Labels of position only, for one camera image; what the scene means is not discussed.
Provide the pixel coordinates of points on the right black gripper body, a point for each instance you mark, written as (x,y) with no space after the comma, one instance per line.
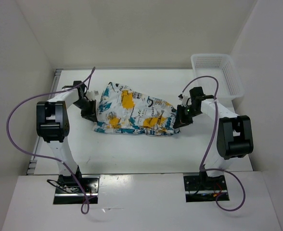
(186,114)

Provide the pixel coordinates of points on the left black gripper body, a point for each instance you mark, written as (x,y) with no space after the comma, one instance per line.
(86,107)

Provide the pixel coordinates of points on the colourful printed shorts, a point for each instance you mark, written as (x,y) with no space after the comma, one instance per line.
(124,111)

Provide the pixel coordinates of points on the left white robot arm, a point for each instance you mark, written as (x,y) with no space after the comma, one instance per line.
(60,146)

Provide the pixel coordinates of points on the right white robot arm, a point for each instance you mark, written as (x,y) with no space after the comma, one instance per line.
(232,133)

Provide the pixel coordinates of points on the white plastic mesh basket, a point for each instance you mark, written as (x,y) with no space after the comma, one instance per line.
(220,66)

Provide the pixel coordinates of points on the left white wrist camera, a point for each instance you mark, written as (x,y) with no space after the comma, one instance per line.
(91,95)

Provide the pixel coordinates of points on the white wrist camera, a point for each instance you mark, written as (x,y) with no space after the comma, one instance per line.
(185,100)
(91,95)

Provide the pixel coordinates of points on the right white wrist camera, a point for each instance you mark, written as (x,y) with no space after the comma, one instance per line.
(185,100)

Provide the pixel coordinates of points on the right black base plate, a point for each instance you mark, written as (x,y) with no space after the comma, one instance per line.
(199,187)

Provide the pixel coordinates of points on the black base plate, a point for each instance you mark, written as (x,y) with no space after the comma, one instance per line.
(68,192)
(199,187)

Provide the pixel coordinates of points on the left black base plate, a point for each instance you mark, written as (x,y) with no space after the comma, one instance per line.
(68,192)

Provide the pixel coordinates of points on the aluminium table edge rail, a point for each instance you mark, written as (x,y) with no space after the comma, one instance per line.
(45,127)

